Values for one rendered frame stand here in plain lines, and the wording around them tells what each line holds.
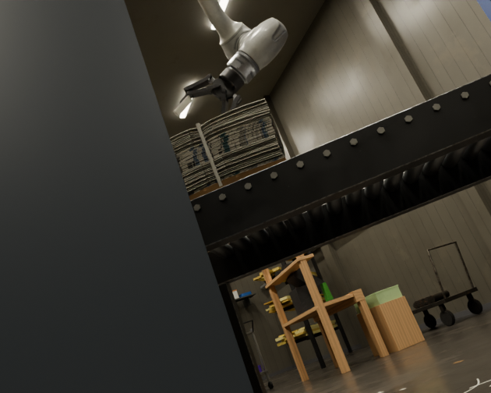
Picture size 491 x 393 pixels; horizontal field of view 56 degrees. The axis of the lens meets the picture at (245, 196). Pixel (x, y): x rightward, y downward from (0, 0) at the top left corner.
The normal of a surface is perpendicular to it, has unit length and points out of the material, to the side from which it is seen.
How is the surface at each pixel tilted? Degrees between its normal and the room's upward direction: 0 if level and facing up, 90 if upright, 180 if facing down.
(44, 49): 90
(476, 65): 90
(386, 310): 90
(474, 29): 90
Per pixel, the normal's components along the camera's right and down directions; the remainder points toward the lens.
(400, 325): 0.25, -0.42
